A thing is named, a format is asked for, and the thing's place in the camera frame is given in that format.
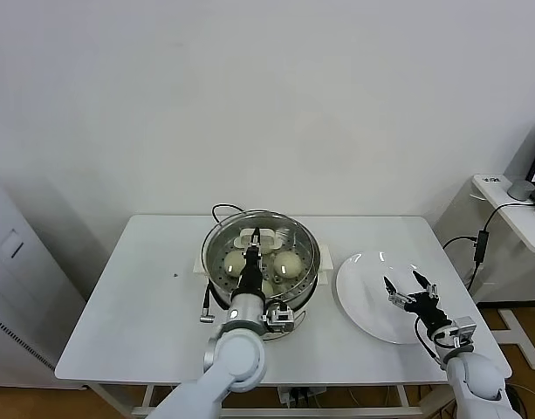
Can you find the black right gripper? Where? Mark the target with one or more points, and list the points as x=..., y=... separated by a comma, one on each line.
x=426, y=307

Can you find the grey usb hub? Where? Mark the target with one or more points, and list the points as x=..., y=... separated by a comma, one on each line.
x=481, y=246

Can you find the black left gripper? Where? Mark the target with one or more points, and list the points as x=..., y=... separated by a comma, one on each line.
x=251, y=272

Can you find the white tall cabinet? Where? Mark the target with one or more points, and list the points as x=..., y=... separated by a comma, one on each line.
x=14, y=270

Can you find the white power strip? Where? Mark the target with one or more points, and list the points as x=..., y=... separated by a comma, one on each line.
x=289, y=395

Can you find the stainless steel steamer basket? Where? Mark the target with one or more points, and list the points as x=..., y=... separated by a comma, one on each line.
x=293, y=301

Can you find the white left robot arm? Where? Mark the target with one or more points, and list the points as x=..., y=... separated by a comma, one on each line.
x=234, y=353

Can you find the white table frame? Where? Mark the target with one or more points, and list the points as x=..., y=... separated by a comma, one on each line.
x=337, y=411

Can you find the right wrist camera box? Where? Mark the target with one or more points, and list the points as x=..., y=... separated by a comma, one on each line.
x=463, y=331

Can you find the white side desk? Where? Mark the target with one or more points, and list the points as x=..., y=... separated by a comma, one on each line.
x=520, y=227

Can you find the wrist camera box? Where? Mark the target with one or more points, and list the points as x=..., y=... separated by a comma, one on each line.
x=463, y=331
x=280, y=318

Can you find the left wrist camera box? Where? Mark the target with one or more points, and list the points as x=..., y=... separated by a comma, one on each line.
x=280, y=318

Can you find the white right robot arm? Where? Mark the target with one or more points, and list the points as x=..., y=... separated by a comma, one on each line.
x=476, y=379

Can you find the cream electric cooker base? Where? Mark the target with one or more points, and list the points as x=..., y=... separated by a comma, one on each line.
x=326, y=259

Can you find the white round plate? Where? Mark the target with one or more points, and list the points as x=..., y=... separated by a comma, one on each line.
x=363, y=288

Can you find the white steamed baozi bun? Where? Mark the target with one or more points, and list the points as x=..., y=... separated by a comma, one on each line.
x=233, y=263
x=287, y=265
x=269, y=289

